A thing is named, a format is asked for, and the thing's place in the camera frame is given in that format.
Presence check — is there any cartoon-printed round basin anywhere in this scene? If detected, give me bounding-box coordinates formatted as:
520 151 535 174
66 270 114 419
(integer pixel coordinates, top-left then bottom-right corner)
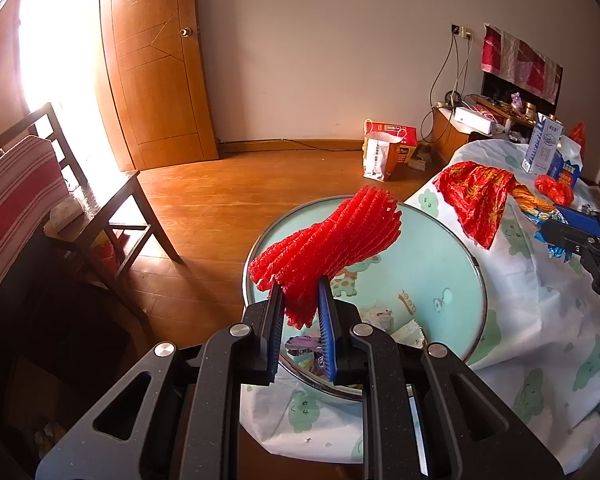
241 195 488 403

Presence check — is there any red hanging cloth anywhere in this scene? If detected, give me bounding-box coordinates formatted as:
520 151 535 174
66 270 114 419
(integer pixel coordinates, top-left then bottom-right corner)
481 22 564 106

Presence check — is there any white plastic bag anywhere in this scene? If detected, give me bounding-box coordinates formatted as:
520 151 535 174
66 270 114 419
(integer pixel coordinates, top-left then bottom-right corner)
560 139 587 181

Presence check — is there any wooden door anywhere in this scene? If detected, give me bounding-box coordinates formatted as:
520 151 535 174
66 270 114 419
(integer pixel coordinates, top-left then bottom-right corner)
98 0 220 172

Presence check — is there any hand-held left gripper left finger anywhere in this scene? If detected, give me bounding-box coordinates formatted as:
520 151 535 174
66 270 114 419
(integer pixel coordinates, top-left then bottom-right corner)
35 282 287 480

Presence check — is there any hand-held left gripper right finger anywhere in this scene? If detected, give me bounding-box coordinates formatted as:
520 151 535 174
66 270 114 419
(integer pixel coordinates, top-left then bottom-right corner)
317 276 563 480

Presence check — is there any white green-printed tablecloth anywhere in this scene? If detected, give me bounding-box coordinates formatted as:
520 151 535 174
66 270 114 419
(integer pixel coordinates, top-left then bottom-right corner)
240 137 600 478

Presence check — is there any red foam net sleeve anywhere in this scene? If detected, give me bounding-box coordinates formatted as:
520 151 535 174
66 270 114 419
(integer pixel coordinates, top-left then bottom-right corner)
247 185 403 331

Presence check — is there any grey cable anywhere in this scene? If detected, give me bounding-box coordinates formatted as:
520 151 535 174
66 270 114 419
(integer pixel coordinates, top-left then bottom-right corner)
431 35 456 107

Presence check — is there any blue snack packet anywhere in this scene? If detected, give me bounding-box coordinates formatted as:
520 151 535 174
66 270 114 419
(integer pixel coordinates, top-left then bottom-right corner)
547 150 581 191

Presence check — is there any purple snack packet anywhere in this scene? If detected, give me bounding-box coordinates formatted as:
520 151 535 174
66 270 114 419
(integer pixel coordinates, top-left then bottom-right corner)
307 352 332 378

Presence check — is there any red gift box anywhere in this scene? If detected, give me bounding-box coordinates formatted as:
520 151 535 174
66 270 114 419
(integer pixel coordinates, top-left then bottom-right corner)
364 119 418 166

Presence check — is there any white orange-edged packet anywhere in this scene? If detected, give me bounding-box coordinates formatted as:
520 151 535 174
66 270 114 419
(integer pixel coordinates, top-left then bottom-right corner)
390 322 426 350

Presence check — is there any white cable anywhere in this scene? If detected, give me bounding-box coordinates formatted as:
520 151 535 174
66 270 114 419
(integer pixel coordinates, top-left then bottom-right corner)
450 37 472 97

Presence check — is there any blue silver wrapper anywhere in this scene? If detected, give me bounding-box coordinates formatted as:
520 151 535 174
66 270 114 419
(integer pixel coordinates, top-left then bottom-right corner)
522 207 573 263

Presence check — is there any dark wooden chair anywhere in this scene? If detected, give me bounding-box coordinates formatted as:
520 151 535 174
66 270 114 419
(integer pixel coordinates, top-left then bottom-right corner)
0 102 181 311

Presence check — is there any white paper bag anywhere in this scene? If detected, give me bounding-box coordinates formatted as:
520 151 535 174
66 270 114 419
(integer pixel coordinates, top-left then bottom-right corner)
362 130 408 182

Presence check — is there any shiny red plastic bag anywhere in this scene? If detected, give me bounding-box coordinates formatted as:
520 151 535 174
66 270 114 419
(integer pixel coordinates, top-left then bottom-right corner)
534 175 577 206

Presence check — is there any orange gold wrapper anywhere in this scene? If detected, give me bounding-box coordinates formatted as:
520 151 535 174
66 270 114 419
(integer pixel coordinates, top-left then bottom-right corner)
510 182 556 213

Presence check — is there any white blue milk carton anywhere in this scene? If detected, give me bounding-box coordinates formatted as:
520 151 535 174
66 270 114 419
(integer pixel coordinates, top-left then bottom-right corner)
522 112 565 175

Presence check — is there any white electronics box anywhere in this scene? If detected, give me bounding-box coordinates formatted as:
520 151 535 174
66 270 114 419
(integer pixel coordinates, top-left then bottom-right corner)
454 106 496 134

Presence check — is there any orange-red plastic bag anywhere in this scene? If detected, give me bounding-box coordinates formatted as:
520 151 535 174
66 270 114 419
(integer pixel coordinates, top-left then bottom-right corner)
567 122 588 158

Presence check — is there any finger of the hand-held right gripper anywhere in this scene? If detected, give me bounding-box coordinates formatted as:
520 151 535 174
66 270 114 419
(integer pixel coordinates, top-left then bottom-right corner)
535 220 600 263
560 206 600 242

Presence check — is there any white crumpled wrapper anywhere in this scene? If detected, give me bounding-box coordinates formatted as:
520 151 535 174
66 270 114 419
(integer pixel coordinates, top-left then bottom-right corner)
362 302 396 331

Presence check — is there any tissue pack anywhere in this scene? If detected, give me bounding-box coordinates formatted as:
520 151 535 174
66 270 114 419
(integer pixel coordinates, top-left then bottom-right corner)
47 195 87 233

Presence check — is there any purple wrapper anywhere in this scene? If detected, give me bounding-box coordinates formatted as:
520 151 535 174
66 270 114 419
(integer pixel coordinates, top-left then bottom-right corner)
285 336 321 359

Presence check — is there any red gold-printed plastic bag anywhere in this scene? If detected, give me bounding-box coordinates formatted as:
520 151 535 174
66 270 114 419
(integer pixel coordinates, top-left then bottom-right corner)
437 161 516 251

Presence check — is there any wooden cabinet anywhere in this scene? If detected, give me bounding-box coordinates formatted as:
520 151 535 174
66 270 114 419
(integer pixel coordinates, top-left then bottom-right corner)
422 95 536 161

